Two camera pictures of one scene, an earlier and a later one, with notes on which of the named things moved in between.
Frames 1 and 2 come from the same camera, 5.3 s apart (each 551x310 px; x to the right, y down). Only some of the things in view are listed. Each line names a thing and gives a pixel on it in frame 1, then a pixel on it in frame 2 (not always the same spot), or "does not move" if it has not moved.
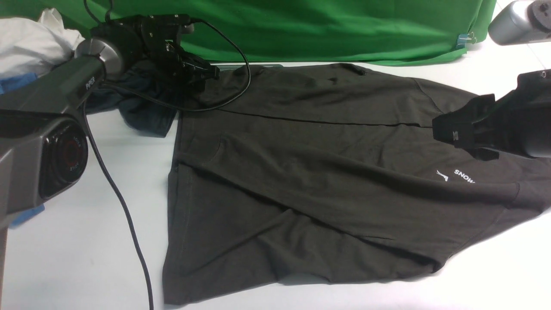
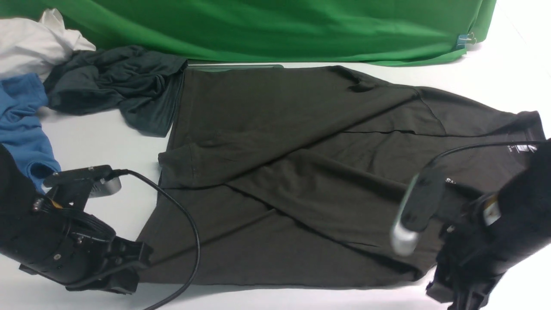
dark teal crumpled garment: (145, 116) does not move
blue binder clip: (463, 39) does not move
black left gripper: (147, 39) to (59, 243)
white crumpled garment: (32, 47) does not move
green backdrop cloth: (353, 32) does not move
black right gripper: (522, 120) to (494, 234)
